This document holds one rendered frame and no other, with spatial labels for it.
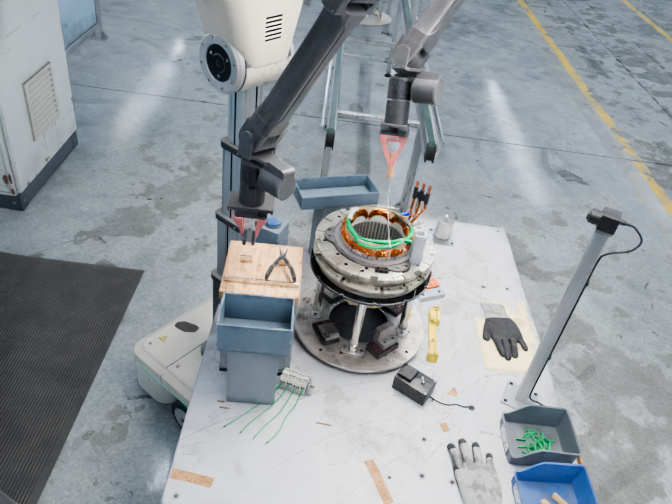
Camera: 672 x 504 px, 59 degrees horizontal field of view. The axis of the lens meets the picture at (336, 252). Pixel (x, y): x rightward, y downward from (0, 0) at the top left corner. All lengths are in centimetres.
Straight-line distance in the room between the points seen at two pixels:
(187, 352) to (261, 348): 102
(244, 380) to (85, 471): 106
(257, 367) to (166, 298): 157
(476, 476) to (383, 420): 26
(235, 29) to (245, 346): 75
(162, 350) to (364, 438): 109
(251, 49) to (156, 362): 128
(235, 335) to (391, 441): 48
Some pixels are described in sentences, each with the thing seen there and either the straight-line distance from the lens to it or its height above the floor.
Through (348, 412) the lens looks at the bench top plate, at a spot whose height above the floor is 78.
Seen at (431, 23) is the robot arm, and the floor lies 163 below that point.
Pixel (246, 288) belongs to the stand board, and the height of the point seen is 106.
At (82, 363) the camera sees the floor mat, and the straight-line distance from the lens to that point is 274.
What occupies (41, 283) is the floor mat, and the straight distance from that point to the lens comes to 315.
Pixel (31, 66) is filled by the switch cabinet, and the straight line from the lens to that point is 364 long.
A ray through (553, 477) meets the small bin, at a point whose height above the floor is 80.
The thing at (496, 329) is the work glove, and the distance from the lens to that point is 189.
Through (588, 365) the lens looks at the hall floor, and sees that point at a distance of 317.
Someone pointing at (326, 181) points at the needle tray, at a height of 105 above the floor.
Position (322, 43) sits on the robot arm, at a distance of 112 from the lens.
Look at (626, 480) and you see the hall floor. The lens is 281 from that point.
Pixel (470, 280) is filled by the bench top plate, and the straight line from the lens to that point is 207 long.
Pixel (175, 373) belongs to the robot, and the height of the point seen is 26.
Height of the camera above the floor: 203
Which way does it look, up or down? 38 degrees down
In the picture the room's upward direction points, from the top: 9 degrees clockwise
